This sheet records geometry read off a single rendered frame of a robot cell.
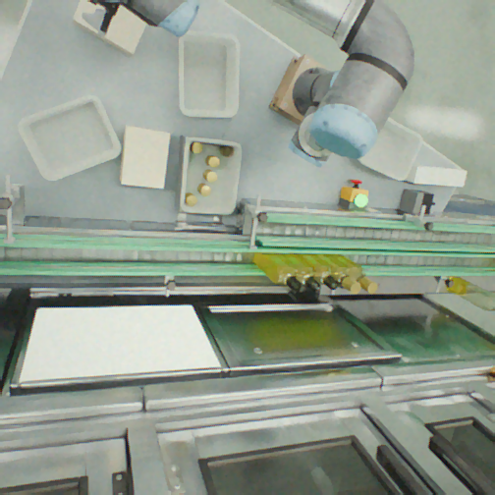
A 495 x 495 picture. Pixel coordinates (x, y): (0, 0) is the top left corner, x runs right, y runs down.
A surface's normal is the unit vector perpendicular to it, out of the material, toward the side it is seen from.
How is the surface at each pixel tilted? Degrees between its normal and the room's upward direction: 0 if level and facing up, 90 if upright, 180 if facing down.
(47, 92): 0
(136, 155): 0
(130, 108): 0
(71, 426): 90
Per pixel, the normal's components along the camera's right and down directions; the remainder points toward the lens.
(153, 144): 0.33, 0.31
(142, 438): 0.13, -0.95
